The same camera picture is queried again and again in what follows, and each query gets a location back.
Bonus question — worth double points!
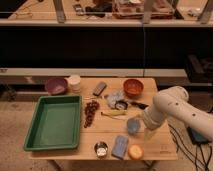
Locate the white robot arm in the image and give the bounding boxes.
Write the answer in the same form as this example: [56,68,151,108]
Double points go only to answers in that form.
[142,86,213,141]

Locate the white stacked cups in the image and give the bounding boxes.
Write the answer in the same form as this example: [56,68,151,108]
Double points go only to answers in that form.
[68,75,81,92]

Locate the orange fruit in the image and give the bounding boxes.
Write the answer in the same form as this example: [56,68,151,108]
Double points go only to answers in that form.
[128,144,143,160]

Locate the blue sponge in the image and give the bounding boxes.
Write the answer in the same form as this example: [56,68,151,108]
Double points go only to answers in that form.
[111,135,129,159]

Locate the wooden table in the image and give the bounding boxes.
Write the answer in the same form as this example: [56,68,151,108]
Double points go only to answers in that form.
[29,78,177,160]

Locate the round black tape measure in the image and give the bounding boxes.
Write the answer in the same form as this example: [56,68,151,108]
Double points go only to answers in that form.
[115,101,128,110]

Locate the yellow banana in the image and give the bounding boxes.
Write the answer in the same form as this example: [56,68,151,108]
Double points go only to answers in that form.
[101,110,126,116]

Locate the black foot pedal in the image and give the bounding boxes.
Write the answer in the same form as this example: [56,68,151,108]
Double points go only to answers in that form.
[187,127,209,145]

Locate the orange bowl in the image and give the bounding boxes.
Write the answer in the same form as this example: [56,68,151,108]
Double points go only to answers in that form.
[123,79,144,98]

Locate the small metal cup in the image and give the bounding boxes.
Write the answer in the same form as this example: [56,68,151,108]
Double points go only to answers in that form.
[94,141,108,158]

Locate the crumpled plastic bag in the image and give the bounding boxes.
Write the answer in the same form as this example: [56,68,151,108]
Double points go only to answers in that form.
[106,90,124,108]

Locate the bunch of red grapes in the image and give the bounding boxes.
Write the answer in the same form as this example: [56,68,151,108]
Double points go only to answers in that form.
[84,100,100,128]

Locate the grey sponge block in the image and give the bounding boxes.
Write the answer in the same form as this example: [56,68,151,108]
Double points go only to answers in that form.
[93,82,107,96]

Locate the green plastic tray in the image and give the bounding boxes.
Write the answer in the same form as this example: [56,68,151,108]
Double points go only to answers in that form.
[24,95,82,151]

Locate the purple bowl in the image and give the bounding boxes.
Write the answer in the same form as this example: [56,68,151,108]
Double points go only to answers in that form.
[45,77,68,95]

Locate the black floor cables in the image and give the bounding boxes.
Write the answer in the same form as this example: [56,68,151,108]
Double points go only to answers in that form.
[168,124,213,171]

